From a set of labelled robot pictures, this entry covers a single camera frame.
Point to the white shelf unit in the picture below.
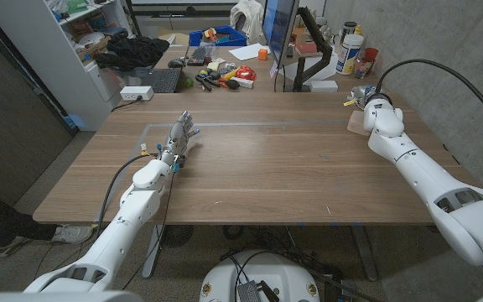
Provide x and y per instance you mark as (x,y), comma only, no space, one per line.
(53,54)

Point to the white sneaker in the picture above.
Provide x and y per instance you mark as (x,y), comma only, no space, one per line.
(71,234)

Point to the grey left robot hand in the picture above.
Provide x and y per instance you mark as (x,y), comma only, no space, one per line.
(177,140)

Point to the black computer mouse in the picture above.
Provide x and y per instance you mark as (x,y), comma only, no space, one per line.
(176,63)

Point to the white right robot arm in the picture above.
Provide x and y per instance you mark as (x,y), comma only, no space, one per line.
(430,176)

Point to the black laptop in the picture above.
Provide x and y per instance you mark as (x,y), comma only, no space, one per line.
(164,79)

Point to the green ball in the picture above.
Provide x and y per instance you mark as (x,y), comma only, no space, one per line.
(188,82)

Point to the black computer monitor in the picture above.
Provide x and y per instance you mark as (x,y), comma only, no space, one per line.
(279,25)

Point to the red cup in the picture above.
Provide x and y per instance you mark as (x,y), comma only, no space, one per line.
(371,53)

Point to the small white box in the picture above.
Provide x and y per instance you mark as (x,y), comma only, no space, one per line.
(323,86)

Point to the white power strip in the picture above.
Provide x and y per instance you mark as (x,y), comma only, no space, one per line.
(136,92)

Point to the orange cube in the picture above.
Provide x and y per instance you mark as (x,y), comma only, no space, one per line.
(263,54)

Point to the black keyboard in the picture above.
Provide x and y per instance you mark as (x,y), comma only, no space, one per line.
(197,55)

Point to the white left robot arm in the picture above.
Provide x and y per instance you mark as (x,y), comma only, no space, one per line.
(130,214)

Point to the white paper sheet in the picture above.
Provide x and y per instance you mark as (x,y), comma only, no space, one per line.
(245,52)

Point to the white cloth on chair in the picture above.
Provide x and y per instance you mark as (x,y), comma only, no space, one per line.
(247,17)

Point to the black clothing pile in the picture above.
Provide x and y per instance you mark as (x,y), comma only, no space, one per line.
(136,52)

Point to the blue plastic bin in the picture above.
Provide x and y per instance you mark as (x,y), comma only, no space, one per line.
(235,38)

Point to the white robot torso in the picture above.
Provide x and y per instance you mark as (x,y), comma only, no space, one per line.
(262,272)

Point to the grey table leg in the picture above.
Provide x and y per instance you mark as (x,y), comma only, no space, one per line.
(364,251)
(153,251)

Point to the white wipes canister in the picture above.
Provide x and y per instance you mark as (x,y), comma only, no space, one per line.
(349,52)

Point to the red plastic bag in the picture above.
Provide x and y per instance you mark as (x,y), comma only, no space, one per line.
(246,73)

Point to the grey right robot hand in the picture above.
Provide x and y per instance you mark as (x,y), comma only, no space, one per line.
(363,95)

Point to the dark lid jar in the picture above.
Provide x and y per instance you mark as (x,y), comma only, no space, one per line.
(349,27)

